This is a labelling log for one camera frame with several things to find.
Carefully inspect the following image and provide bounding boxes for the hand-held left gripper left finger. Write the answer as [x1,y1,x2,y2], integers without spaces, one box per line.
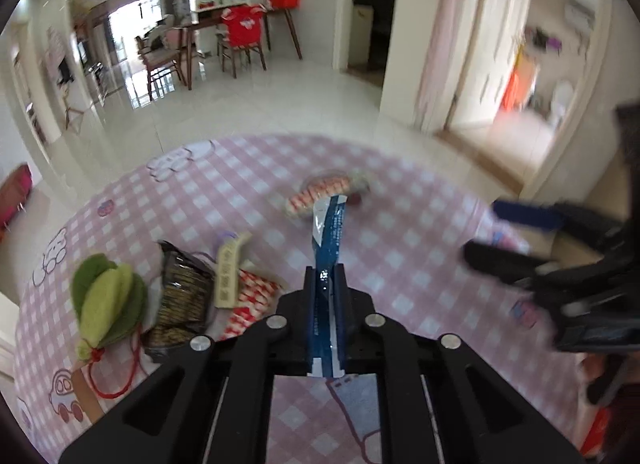
[60,266,319,464]

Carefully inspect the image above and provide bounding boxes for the pink checkered tablecloth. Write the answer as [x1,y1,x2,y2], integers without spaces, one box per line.
[12,133,603,464]

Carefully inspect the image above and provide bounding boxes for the red floor cushion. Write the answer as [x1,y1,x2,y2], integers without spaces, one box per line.
[0,163,33,241]

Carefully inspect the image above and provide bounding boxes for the orange plastic stool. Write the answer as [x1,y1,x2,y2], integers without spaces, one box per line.
[501,68,532,113]

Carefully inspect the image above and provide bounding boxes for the wooden dining chair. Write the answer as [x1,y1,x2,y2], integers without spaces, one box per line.
[137,28,184,102]
[217,6,268,79]

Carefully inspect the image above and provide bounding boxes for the dark snack packet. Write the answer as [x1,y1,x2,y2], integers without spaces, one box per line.
[141,240,219,363]

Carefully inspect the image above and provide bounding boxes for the blue white wrapper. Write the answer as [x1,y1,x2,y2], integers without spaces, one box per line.
[309,193,350,379]

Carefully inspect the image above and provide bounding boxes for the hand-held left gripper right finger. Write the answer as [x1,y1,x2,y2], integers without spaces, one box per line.
[332,265,584,464]

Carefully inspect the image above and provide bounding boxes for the red chair cover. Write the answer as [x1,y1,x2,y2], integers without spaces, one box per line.
[221,6,266,47]

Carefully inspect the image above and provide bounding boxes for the dark wooden dining table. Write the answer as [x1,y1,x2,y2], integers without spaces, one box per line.
[177,6,304,91]

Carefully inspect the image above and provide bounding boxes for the white panel door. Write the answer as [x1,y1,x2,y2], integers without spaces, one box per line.
[451,0,534,128]

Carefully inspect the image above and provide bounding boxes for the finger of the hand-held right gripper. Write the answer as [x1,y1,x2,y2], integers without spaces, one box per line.
[491,199,621,249]
[462,239,556,291]

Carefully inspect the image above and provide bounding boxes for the red white striped packet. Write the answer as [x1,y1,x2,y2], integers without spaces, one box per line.
[220,269,287,341]

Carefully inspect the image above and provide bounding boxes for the coat stand with clothes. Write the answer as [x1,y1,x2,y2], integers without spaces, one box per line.
[46,26,89,133]

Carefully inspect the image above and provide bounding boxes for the green leaf sachet red cord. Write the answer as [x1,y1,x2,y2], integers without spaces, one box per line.
[71,253,149,401]

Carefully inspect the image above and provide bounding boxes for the beige snack stick packet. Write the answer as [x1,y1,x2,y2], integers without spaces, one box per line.
[214,232,253,310]

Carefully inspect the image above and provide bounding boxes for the red snack packet green print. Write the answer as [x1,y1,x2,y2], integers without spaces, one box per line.
[287,171,372,219]

